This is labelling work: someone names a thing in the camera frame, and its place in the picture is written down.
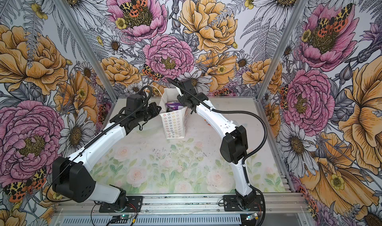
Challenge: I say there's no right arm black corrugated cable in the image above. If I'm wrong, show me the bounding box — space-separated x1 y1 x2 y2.
166 77 268 164

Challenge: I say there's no aluminium corner post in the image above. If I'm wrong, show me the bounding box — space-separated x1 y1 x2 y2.
256 0 309 101
53 0 118 102

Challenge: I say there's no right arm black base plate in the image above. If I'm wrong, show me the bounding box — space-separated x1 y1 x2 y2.
222 195 265 212

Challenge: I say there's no right green circuit board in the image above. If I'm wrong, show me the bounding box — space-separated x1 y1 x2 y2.
245 213 259 221

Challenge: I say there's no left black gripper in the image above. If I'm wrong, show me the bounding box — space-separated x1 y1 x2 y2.
137 102 162 122

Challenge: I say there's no purple snack packet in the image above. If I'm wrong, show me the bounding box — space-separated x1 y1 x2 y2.
165 101 184 112

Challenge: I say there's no left aluminium corner post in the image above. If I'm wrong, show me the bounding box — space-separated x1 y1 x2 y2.
53 0 118 102

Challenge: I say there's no right aluminium corner post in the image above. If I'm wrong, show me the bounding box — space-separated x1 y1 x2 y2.
256 0 309 101

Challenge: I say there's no white vented cable duct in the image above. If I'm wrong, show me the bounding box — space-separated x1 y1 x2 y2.
56 214 242 226

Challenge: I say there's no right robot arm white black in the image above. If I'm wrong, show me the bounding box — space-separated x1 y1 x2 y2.
171 79 256 210

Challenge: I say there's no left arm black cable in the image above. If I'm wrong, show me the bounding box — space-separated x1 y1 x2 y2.
45 85 153 203

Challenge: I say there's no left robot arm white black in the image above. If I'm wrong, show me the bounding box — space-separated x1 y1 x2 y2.
51 94 162 209

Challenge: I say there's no white paper bag with dots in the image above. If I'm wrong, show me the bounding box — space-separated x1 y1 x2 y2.
159 88 189 140

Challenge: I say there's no aluminium mounting rail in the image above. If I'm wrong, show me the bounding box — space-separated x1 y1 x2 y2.
54 192 308 216

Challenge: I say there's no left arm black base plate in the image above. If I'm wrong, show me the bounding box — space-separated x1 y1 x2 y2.
98 196 143 213

